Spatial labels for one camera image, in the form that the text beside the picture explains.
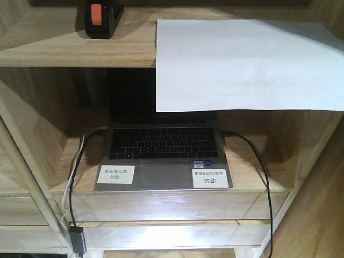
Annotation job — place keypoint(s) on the white paper sheet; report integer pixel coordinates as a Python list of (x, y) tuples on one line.
[(247, 64)]

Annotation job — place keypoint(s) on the black stapler with orange tab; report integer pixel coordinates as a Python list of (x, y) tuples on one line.
[(102, 18)]

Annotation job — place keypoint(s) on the grey open laptop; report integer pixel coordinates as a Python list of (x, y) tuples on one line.
[(163, 147)]

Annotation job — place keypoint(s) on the white label right on laptop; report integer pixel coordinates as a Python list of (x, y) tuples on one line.
[(210, 179)]

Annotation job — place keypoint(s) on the white label on laptop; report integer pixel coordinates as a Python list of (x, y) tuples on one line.
[(210, 179), (114, 174)]

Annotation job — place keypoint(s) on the white label left on laptop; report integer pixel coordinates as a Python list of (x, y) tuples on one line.
[(114, 174)]

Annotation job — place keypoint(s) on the light wooden shelf unit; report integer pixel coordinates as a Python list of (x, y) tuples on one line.
[(43, 54)]

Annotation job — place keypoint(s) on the grey usb hub adapter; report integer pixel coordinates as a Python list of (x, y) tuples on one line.
[(77, 238)]

